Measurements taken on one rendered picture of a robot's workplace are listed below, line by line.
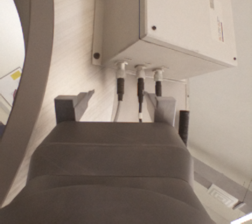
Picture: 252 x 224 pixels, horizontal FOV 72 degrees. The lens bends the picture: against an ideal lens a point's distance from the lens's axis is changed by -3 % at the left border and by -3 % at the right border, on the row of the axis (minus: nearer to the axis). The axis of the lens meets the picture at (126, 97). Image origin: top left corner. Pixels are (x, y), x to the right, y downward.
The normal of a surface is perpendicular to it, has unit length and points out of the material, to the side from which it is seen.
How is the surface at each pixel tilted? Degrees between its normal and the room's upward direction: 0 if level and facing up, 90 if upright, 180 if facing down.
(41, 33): 90
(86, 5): 90
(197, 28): 90
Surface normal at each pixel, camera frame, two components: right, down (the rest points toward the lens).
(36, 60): 0.51, -0.11
